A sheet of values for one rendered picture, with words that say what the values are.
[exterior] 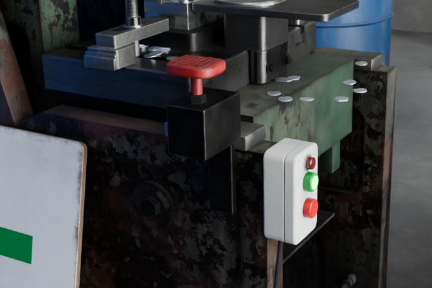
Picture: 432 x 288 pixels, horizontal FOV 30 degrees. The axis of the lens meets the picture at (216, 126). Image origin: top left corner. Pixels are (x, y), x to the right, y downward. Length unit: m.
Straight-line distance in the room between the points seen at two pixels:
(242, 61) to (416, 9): 3.50
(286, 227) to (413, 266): 1.05
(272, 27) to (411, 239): 1.08
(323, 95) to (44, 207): 0.51
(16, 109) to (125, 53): 0.25
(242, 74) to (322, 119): 0.18
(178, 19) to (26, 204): 0.40
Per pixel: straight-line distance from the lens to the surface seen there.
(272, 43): 1.36
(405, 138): 3.04
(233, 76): 1.32
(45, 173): 1.36
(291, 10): 1.28
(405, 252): 2.22
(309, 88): 1.37
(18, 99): 1.43
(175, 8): 1.38
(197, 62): 1.05
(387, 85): 1.55
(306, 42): 1.55
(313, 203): 1.14
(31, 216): 1.40
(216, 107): 1.06
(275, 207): 1.13
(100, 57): 1.26
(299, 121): 1.35
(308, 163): 1.12
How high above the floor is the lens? 1.02
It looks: 19 degrees down
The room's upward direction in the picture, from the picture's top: 2 degrees counter-clockwise
